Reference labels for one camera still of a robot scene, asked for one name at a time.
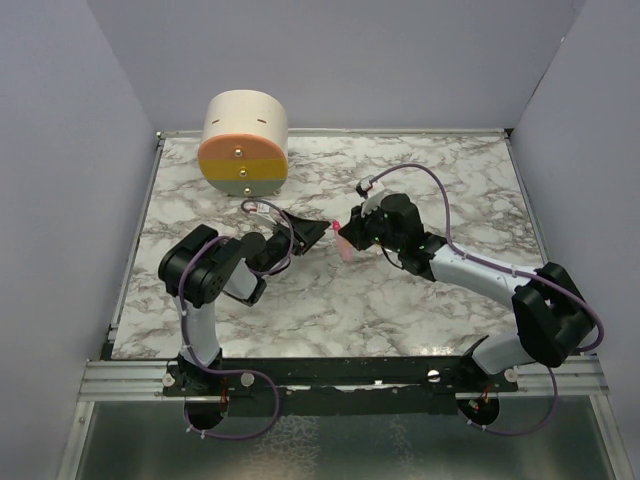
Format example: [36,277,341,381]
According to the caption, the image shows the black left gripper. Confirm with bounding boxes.
[257,210,329,277]

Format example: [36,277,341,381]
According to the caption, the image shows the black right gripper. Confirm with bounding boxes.
[340,200,404,253]

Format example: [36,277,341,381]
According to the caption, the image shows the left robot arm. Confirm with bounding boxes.
[158,212,331,395]

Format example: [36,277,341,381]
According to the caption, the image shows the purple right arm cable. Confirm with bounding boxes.
[369,163,606,435]

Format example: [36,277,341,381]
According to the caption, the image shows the round three-drawer storage box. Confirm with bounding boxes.
[197,89,288,198]

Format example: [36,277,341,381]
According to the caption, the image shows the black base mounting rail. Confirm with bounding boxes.
[163,356,517,417]

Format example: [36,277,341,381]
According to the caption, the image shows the aluminium table frame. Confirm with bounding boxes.
[60,132,633,479]

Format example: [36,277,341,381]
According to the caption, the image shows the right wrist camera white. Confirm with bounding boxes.
[356,176,388,217]

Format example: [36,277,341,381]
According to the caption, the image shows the pink strap keyring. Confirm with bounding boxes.
[332,220,353,262]

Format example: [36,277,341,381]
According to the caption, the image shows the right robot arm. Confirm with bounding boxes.
[339,193,596,391]

